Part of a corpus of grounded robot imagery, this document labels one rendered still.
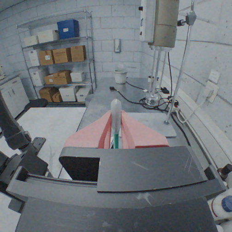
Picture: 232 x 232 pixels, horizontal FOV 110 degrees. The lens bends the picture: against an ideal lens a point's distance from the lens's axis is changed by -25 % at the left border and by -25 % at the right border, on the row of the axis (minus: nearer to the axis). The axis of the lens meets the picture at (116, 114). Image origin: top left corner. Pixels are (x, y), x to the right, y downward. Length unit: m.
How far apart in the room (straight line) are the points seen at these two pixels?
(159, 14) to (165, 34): 0.07
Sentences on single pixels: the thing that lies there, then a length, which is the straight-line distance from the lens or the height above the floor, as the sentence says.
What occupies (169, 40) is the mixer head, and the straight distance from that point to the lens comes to 0.44.
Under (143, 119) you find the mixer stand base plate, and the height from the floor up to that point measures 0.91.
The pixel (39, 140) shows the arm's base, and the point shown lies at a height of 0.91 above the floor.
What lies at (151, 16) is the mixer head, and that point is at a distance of 0.44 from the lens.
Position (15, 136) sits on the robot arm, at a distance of 0.48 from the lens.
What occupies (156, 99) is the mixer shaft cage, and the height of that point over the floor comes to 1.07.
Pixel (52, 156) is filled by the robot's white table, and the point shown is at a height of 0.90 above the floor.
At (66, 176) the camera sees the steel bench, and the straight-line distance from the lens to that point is 0.46.
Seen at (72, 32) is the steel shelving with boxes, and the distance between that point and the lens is 2.31.
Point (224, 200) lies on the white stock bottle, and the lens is 0.40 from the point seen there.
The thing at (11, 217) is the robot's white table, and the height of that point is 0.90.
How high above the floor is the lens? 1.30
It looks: 36 degrees down
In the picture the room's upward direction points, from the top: straight up
